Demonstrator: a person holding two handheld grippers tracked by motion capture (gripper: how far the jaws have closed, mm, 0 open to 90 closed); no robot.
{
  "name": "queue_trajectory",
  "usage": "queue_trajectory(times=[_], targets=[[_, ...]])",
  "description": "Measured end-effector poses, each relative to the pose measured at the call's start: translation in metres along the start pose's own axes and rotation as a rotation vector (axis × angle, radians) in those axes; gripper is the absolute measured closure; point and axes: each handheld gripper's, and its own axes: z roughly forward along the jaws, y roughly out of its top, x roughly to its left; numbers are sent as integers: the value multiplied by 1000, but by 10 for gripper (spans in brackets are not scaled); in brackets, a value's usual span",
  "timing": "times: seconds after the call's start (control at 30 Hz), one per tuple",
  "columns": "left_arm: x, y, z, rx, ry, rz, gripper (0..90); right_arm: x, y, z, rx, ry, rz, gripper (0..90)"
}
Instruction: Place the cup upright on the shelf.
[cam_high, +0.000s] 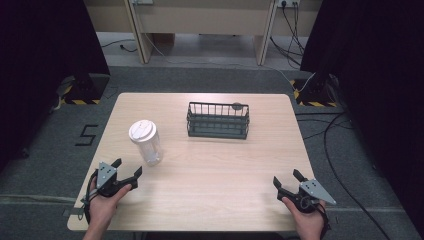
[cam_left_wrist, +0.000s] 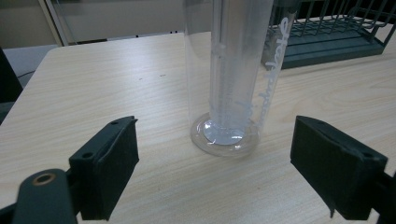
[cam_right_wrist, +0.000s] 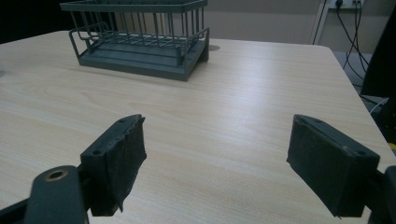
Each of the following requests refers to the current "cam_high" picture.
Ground beige wooden desk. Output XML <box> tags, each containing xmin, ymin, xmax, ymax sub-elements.
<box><xmin>83</xmin><ymin>0</ymin><xmax>324</xmax><ymax>66</ymax></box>

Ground black stand base striped tape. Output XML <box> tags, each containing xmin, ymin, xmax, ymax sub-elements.
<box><xmin>289</xmin><ymin>73</ymin><xmax>338</xmax><ymax>108</ymax></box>
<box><xmin>59</xmin><ymin>73</ymin><xmax>111</xmax><ymax>106</ymax></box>

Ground person's left hand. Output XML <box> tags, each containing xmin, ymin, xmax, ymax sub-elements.
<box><xmin>88</xmin><ymin>177</ymin><xmax>133</xmax><ymax>230</ymax></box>

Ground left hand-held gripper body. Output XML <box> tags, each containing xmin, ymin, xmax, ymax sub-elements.
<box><xmin>95</xmin><ymin>161</ymin><xmax>139</xmax><ymax>198</ymax></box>

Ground black strap on right gripper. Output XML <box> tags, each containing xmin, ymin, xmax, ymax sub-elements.
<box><xmin>315</xmin><ymin>202</ymin><xmax>332</xmax><ymax>240</ymax></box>

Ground dark wire basket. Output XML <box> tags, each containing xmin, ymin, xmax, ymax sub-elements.
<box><xmin>186</xmin><ymin>101</ymin><xmax>251</xmax><ymax>140</ymax></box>

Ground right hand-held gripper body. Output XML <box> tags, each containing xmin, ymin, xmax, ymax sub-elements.
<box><xmin>276</xmin><ymin>178</ymin><xmax>337</xmax><ymax>214</ymax></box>

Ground person's right hand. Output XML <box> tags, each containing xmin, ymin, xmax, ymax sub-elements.
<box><xmin>281</xmin><ymin>196</ymin><xmax>327</xmax><ymax>240</ymax></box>

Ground black cables at wall socket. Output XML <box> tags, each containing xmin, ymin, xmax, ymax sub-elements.
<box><xmin>269</xmin><ymin>1</ymin><xmax>306</xmax><ymax>69</ymax></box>

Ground black floor cable with plug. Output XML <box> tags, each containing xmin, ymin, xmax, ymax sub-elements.
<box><xmin>100</xmin><ymin>39</ymin><xmax>138</xmax><ymax>54</ymax></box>

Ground clear plastic cup white lid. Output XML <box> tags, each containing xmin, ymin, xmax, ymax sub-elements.
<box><xmin>128</xmin><ymin>119</ymin><xmax>164</xmax><ymax>167</ymax></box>

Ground black curtain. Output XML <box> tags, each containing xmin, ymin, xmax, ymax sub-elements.
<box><xmin>299</xmin><ymin>0</ymin><xmax>424</xmax><ymax>231</ymax></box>
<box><xmin>0</xmin><ymin>0</ymin><xmax>111</xmax><ymax>174</ymax></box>

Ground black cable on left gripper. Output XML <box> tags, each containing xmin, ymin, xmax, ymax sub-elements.
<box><xmin>79</xmin><ymin>169</ymin><xmax>100</xmax><ymax>225</ymax></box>

